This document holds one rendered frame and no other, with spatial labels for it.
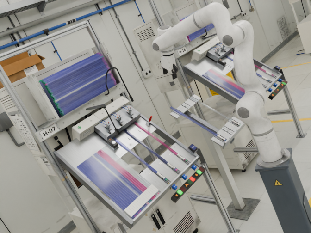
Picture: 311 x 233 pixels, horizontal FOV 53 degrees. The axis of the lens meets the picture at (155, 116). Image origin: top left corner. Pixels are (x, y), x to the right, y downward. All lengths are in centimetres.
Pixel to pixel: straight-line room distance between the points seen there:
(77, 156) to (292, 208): 136
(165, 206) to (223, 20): 146
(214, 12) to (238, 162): 187
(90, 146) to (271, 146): 116
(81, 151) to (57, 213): 175
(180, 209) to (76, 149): 96
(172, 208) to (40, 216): 172
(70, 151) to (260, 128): 122
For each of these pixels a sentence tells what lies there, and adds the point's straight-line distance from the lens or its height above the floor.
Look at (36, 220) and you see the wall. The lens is 375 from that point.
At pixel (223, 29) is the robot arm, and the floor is 150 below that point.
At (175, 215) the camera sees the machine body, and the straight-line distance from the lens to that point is 255.
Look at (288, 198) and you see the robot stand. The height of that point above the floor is 48.
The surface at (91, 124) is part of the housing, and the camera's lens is 222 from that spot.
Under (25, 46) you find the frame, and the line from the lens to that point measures 220.
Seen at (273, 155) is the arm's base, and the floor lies 75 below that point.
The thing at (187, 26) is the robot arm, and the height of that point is 158.
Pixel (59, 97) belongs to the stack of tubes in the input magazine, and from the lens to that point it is 215.
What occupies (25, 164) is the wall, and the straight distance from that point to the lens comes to 364.
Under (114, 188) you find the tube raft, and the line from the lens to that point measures 199.
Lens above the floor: 165
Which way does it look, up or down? 15 degrees down
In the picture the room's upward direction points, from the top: 26 degrees counter-clockwise
